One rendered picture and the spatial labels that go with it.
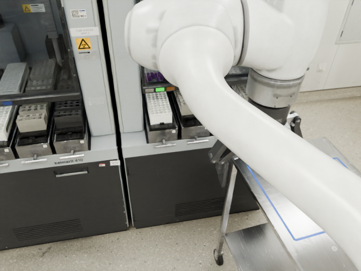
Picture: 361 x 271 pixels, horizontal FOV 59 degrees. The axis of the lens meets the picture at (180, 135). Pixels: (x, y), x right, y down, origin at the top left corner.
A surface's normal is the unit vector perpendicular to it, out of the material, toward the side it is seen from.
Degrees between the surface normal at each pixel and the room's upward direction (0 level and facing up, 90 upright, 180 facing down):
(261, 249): 0
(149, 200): 90
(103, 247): 0
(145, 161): 90
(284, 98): 90
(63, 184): 90
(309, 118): 0
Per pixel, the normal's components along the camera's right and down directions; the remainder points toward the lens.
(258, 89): -0.75, 0.42
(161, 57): -0.54, 0.55
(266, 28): -0.12, 0.36
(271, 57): -0.05, 0.77
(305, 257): 0.02, -0.76
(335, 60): 0.19, 0.64
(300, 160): -0.24, -0.44
